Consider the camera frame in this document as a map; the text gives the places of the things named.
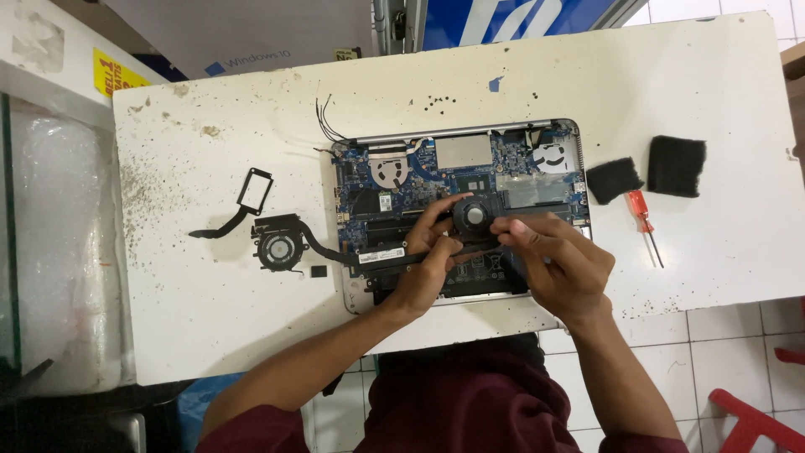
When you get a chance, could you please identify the person's right hand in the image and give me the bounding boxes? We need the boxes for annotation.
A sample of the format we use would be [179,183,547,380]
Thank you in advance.
[490,214,617,328]

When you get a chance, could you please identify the person's left hand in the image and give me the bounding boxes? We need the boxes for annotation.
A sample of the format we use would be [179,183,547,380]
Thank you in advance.
[385,192,499,319]

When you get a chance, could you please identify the black dual-fan heat pipe assembly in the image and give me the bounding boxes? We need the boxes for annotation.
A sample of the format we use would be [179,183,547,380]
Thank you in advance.
[250,194,508,278]

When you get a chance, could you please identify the open silver laptop chassis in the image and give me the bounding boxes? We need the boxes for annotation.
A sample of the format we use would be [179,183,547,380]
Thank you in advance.
[330,118,593,315]

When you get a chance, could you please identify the small black foam pad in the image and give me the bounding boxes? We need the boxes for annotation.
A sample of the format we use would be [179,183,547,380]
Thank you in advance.
[585,157,645,206]

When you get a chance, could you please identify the large black foam pad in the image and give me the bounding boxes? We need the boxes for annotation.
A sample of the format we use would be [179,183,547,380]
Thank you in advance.
[648,135,707,198]

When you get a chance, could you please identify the person's maroon clothing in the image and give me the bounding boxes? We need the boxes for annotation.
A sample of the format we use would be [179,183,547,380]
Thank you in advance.
[198,333,689,453]

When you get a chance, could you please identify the blue sign board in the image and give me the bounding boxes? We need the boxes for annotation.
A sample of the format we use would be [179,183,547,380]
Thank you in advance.
[420,0,620,52]

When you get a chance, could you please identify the grey poster board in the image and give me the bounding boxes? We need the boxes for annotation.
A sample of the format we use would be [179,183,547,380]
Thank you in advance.
[104,0,378,81]

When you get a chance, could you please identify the blue plastic bag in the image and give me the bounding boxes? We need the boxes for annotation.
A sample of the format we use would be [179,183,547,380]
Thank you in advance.
[176,372,246,453]

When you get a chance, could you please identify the yellow sticker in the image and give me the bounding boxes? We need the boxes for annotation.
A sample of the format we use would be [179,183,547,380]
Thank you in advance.
[93,47,152,98]

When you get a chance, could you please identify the red-handled screwdriver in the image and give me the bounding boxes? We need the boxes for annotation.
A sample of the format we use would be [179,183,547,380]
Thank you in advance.
[624,190,665,269]

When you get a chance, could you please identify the black antenna wires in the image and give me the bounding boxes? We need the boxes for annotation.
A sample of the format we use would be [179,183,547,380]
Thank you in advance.
[313,94,351,156]

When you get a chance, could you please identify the aluminium frame post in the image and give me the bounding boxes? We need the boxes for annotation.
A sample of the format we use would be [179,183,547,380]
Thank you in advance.
[372,0,428,56]

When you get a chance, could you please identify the black bracket frame with cable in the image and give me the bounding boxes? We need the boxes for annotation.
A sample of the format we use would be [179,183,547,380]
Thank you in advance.
[189,167,275,240]

